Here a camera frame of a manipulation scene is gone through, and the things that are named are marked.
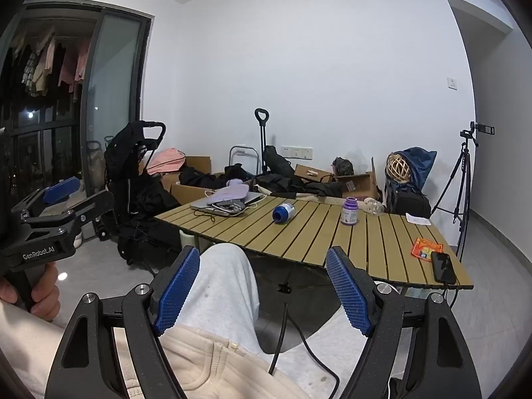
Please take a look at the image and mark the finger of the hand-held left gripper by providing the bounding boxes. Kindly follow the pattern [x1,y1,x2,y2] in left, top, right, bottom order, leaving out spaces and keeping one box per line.
[62,190,116,237]
[12,176,82,217]

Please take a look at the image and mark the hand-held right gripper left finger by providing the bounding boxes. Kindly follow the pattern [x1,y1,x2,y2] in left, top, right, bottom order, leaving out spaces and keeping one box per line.
[44,245,201,399]

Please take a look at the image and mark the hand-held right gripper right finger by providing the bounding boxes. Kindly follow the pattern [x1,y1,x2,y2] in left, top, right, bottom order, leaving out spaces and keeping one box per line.
[325,246,483,399]

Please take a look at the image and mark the blue white bottle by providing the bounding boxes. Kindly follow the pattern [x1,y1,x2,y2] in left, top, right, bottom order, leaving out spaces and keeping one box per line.
[272,201,296,222]

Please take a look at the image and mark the person's left forearm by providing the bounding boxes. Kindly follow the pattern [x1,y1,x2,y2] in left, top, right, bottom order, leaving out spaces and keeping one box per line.
[0,299,69,399]

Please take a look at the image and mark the person's left hand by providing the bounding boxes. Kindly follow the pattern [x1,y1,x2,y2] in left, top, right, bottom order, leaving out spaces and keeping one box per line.
[0,263,61,323]

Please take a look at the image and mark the person's left leg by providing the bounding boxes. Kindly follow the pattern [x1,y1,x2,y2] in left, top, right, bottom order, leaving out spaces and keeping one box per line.
[160,243,263,355]

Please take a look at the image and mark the person's leg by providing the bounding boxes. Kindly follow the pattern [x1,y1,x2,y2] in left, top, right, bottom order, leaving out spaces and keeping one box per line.
[270,303,375,399]
[160,243,263,355]

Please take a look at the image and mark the black stroller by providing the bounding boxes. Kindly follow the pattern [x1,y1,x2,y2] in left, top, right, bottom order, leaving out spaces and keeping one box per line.
[103,120,184,267]

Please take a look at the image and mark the person's right leg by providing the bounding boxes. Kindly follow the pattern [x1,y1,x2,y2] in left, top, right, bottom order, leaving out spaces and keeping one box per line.
[270,303,375,399]

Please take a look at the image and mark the person's cream jacket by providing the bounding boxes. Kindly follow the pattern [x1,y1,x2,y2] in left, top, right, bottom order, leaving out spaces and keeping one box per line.
[112,324,313,399]

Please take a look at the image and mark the purple bottle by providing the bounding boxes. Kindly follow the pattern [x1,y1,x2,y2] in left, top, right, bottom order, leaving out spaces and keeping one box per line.
[341,197,358,227]

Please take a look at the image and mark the pink cloth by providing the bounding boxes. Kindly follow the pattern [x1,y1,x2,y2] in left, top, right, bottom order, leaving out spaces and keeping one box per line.
[145,148,186,175]

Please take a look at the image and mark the orange packet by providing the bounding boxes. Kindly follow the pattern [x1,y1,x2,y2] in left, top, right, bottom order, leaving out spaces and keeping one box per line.
[410,237,441,259]

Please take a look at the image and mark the cardboard box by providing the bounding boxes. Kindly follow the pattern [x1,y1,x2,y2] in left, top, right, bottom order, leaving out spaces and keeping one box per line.
[160,156,212,192]
[294,164,333,184]
[170,183,217,207]
[332,157,380,200]

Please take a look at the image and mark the black smartphone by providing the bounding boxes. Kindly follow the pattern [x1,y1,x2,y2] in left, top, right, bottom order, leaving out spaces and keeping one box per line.
[430,251,457,285]

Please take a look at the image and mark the black bag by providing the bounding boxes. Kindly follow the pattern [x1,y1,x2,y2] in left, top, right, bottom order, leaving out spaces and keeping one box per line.
[384,183,432,218]

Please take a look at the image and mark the purple fabric pouch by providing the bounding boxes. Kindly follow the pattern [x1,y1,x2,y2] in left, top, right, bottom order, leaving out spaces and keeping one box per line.
[206,179,251,205]

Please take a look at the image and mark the grey laptop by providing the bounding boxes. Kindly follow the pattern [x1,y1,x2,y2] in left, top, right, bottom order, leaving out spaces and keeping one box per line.
[190,191,267,217]

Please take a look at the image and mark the cardboard boxes with clothes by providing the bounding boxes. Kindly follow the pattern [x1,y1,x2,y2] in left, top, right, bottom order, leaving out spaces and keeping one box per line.
[179,164,345,199]

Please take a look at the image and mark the glass sliding door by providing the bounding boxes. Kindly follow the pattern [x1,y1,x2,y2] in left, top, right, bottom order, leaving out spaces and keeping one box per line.
[0,2,152,242]

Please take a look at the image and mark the row of hanging clothes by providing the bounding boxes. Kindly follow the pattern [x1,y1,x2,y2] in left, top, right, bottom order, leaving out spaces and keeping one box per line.
[8,25,93,101]

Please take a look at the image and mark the dark patterned bag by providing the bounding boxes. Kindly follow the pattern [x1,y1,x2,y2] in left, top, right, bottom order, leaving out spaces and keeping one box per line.
[332,157,355,176]

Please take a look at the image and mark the woven rattan ball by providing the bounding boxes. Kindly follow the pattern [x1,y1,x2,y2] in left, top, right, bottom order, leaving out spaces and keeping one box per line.
[386,152,412,184]

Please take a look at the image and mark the blue backpack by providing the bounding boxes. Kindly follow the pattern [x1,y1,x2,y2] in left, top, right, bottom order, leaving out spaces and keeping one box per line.
[384,147,438,200]

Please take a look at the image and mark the black tripod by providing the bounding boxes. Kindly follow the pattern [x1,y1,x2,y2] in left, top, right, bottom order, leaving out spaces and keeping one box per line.
[430,136,473,264]

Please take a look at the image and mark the black cable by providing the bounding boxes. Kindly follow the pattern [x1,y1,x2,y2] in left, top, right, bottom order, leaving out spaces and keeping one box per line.
[268,303,341,387]

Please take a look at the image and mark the grey folding frame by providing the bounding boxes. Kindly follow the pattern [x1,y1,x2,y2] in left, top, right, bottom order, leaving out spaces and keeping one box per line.
[228,145,260,172]

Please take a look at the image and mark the black trolley handle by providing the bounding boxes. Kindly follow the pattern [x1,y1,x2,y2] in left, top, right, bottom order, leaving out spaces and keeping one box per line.
[254,108,270,175]

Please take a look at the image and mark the black camera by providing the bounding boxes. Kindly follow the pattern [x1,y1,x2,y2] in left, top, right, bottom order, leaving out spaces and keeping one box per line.
[459,121,495,140]

